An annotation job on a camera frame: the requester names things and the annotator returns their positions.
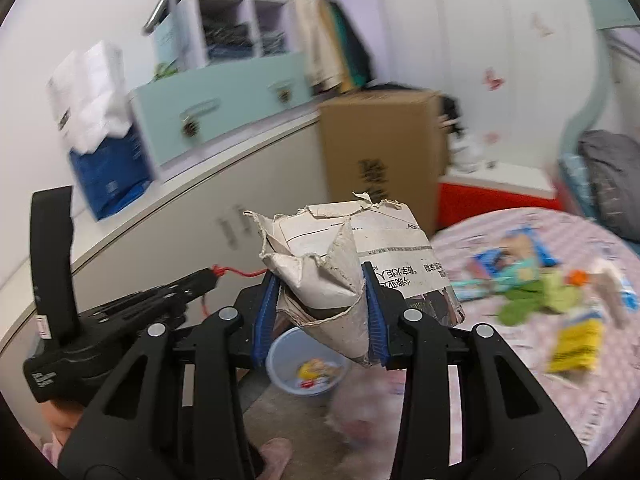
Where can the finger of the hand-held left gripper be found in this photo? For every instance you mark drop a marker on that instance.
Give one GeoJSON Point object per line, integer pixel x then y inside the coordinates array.
{"type": "Point", "coordinates": [190, 282]}
{"type": "Point", "coordinates": [150, 314]}

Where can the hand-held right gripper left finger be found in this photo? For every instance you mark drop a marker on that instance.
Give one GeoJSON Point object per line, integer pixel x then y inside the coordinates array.
{"type": "Point", "coordinates": [265, 320]}

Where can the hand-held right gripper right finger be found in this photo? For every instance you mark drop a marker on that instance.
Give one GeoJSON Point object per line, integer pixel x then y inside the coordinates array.
{"type": "Point", "coordinates": [376, 320]}

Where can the blue plastic bin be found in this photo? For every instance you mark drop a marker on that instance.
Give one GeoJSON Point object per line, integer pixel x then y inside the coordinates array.
{"type": "Point", "coordinates": [285, 375]}

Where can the yellow wrapper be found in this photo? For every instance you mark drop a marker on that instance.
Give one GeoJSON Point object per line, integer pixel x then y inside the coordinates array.
{"type": "Point", "coordinates": [317, 369]}

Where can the torn grey paper mailer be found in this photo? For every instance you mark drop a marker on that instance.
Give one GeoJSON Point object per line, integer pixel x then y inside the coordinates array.
{"type": "Point", "coordinates": [320, 240]}

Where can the person's left forearm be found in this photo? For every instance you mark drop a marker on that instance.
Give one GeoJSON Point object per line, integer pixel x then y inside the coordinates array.
{"type": "Point", "coordinates": [62, 422]}

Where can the low white cabinet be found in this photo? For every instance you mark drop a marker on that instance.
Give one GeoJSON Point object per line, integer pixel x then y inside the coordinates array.
{"type": "Point", "coordinates": [150, 220]}

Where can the teal snack wrapper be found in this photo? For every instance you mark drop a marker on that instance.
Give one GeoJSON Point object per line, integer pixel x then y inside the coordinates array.
{"type": "Point", "coordinates": [477, 289]}

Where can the blue paper bag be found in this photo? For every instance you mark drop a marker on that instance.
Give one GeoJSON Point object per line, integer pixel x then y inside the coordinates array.
{"type": "Point", "coordinates": [110, 170]}

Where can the round table with pink checked cloth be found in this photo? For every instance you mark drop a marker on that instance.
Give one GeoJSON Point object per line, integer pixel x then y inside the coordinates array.
{"type": "Point", "coordinates": [500, 385]}

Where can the light green wrapper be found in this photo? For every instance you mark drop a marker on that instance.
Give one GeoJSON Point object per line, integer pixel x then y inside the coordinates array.
{"type": "Point", "coordinates": [530, 300]}

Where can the red bench with white top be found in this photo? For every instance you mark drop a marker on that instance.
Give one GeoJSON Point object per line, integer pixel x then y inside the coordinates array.
{"type": "Point", "coordinates": [475, 200]}

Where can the blue cookie packet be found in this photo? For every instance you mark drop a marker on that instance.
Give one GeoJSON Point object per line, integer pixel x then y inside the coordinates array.
{"type": "Point", "coordinates": [525, 250]}

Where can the white paper bag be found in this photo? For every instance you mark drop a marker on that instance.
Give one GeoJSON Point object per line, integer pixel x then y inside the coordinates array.
{"type": "Point", "coordinates": [85, 90]}

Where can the tall cardboard box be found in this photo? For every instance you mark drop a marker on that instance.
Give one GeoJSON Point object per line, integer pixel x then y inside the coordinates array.
{"type": "Point", "coordinates": [380, 135]}

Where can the white plastic bag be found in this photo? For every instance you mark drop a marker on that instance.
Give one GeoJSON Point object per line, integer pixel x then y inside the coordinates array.
{"type": "Point", "coordinates": [467, 154]}

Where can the teal drawer unit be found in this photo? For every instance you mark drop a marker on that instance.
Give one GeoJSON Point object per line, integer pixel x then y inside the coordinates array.
{"type": "Point", "coordinates": [235, 90]}

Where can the yellow snack packet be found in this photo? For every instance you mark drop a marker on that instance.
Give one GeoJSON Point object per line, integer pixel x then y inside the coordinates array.
{"type": "Point", "coordinates": [575, 345]}

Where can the small orange piece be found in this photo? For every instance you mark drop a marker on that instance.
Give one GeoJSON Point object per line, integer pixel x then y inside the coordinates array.
{"type": "Point", "coordinates": [578, 277]}

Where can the green plastic plant toy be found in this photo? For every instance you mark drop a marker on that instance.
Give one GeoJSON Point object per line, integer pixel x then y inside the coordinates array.
{"type": "Point", "coordinates": [164, 71]}

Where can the faded pink butterfly sticker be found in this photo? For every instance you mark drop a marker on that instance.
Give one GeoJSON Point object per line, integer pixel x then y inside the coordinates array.
{"type": "Point", "coordinates": [492, 137]}

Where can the black bag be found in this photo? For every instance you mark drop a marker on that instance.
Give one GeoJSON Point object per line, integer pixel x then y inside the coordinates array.
{"type": "Point", "coordinates": [450, 112]}

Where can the white and blue packet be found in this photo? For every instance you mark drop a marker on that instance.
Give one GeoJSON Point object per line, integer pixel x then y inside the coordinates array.
{"type": "Point", "coordinates": [615, 290]}

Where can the teal printed bed sheet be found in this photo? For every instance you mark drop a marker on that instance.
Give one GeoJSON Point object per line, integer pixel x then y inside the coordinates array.
{"type": "Point", "coordinates": [575, 180]}

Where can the dark folded clothes stack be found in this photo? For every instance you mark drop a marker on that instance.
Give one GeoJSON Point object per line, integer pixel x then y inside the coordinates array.
{"type": "Point", "coordinates": [225, 40]}

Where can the light blue board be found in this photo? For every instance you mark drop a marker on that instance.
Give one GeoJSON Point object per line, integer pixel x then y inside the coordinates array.
{"type": "Point", "coordinates": [166, 37]}

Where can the grey folded clothes stack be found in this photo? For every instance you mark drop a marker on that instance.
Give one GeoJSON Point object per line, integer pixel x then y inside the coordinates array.
{"type": "Point", "coordinates": [270, 42]}

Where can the dark hanging coat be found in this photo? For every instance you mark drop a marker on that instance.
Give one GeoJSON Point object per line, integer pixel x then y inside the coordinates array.
{"type": "Point", "coordinates": [365, 50]}

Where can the purple cubby shelf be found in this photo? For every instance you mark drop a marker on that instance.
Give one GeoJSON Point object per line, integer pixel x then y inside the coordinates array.
{"type": "Point", "coordinates": [225, 10]}

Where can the green hanging garment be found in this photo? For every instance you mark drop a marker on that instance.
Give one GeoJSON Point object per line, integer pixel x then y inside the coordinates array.
{"type": "Point", "coordinates": [350, 45]}

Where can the grey quilt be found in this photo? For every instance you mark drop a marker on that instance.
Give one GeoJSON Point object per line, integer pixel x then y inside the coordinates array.
{"type": "Point", "coordinates": [615, 175]}

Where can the cream butterfly sticker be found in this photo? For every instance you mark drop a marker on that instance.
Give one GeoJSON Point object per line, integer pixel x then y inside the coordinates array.
{"type": "Point", "coordinates": [542, 25]}

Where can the teal bunk bed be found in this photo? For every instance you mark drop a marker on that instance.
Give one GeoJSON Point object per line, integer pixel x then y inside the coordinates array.
{"type": "Point", "coordinates": [615, 5]}

